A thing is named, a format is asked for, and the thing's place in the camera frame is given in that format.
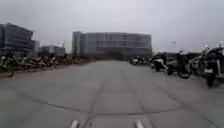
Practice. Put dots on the robot's own part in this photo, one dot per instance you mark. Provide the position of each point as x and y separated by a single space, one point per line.
74 124
139 124

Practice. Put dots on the dark grey building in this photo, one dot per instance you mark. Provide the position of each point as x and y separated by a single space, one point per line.
15 38

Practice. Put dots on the row of parked bicycles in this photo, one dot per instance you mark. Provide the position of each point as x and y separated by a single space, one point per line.
33 62

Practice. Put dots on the row of parked scooters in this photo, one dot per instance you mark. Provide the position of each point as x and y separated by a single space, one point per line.
210 65

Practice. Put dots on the large curved grey building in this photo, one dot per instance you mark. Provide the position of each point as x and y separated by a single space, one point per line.
116 43

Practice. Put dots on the low grey building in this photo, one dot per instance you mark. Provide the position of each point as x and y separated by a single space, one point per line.
53 50

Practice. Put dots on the grey paved plaza ground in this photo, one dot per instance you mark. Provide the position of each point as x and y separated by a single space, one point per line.
110 90

